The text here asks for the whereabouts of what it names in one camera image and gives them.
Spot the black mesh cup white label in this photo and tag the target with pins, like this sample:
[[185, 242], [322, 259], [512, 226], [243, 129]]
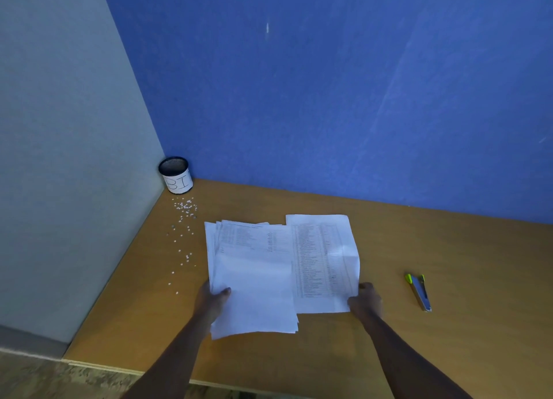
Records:
[[175, 175]]

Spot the stack of white printed papers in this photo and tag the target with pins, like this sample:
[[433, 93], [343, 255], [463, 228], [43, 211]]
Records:
[[252, 278]]

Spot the person's right hand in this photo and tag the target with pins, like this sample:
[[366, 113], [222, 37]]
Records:
[[367, 303]]

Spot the single white printed sheet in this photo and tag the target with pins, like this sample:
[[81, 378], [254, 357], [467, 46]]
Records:
[[324, 260]]

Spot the person's right forearm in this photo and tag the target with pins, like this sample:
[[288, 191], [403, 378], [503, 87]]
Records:
[[410, 360]]

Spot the person's left forearm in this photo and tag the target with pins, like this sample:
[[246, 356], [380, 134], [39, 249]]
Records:
[[168, 360]]

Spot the person's right thumb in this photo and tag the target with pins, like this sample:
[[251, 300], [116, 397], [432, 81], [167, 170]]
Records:
[[355, 300]]

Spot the person's left hand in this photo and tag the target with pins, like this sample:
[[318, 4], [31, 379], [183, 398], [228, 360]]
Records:
[[206, 303]]

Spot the grey stapler with green tips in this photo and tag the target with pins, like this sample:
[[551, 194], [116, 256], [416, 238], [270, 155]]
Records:
[[419, 290]]

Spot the scattered white paper punch dots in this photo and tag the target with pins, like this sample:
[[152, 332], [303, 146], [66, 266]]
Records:
[[183, 230]]

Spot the person's left thumb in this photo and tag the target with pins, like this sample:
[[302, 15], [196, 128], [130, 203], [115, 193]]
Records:
[[222, 293]]

